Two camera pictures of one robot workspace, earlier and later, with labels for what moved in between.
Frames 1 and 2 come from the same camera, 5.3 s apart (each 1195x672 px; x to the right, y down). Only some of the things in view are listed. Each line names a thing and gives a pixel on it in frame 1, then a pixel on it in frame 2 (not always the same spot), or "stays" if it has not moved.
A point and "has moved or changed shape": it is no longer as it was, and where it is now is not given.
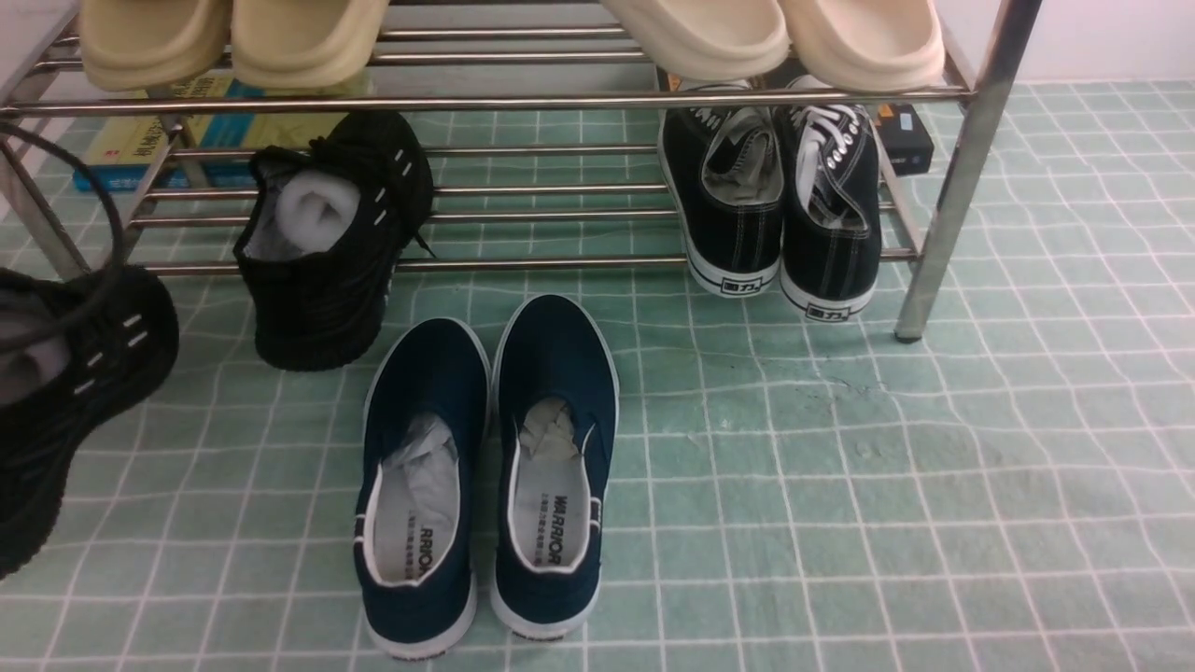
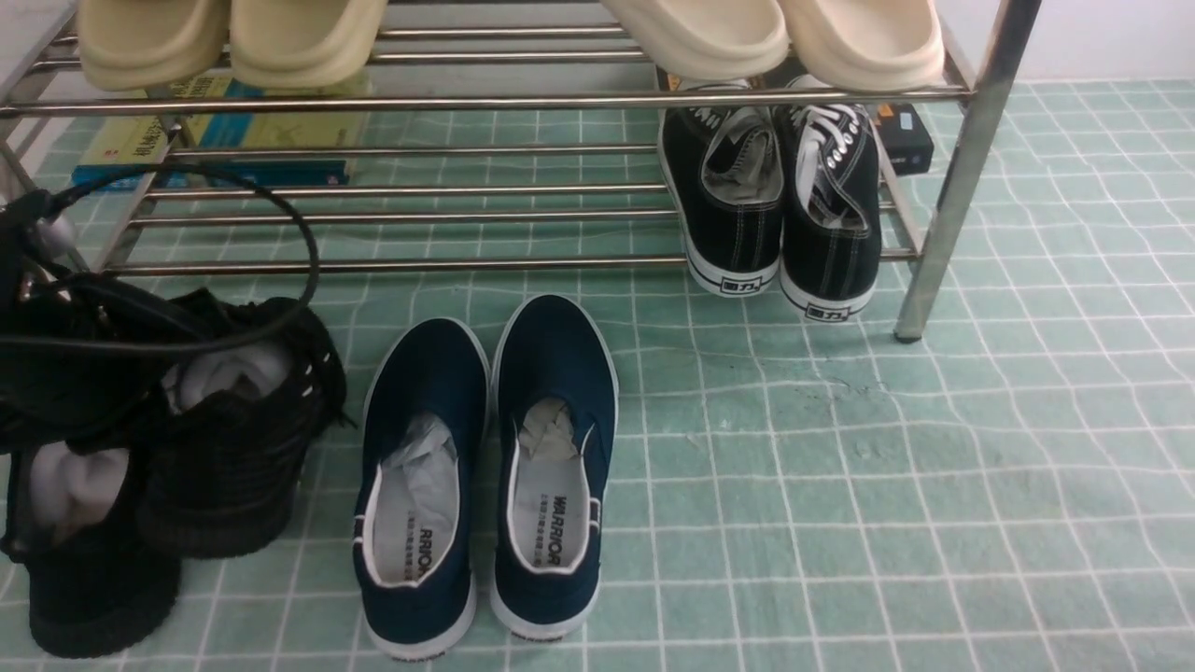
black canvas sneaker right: x=831 y=230 stays
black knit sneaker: x=322 y=230 to x=259 y=385
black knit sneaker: x=73 y=352 has moved or changed shape
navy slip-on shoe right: x=555 y=411 stays
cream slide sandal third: x=708 y=40 stays
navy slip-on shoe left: x=420 y=487 stays
